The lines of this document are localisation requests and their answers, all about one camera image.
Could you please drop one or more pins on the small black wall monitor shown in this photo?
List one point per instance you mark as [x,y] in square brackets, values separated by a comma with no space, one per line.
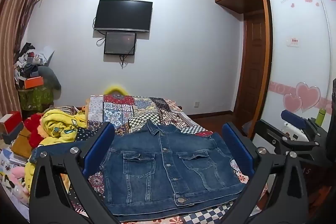
[119,43]

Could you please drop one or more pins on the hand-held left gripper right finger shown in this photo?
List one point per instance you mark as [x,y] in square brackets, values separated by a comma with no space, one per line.
[237,146]

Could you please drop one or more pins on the blue denim jacket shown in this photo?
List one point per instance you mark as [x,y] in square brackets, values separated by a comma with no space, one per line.
[162,169]

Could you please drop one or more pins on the grey box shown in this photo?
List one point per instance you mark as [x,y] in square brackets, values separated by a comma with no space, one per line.
[13,134]

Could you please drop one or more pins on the green bottle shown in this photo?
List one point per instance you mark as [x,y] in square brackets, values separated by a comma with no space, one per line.
[320,117]

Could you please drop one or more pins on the yellow plush toy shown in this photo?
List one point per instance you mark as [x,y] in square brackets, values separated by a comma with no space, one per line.
[116,89]

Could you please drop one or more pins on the brown bag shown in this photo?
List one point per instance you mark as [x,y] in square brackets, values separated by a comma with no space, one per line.
[22,145]

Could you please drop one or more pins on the yellow cartoon blanket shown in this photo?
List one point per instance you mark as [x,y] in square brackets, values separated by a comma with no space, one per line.
[60,127]

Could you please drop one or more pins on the pile of mixed clutter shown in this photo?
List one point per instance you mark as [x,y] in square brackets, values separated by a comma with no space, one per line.
[29,61]

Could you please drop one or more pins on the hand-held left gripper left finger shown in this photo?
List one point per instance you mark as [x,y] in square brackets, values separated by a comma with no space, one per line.
[97,146]

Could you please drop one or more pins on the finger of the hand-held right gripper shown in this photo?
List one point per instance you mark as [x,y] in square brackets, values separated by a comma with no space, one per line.
[292,117]
[299,146]

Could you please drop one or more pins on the black wall television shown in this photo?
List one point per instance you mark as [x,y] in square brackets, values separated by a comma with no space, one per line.
[123,14]

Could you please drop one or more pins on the brown wooden door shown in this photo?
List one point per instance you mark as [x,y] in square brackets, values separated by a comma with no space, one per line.
[252,64]

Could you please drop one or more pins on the red plush toy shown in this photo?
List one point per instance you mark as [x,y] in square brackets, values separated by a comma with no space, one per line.
[34,129]

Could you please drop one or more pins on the patchwork printed bedspread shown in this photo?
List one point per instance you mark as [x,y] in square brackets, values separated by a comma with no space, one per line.
[136,108]

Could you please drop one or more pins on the green patterned cloth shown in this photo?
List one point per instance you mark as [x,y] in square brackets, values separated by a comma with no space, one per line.
[35,98]

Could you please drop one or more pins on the pink plush toy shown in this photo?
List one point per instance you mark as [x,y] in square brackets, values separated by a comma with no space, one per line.
[15,172]

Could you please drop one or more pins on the striped brown curtain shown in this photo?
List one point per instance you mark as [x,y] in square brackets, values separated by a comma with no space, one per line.
[10,29]

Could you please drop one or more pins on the stack of books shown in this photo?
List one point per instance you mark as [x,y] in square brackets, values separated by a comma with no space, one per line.
[18,158]

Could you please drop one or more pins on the black and white plush toy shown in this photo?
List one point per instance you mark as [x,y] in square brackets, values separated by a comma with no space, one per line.
[13,187]

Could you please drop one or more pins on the orange box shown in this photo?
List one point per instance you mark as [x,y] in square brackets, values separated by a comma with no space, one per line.
[33,82]

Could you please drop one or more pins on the red box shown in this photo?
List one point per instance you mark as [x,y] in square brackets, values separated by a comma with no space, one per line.
[11,120]

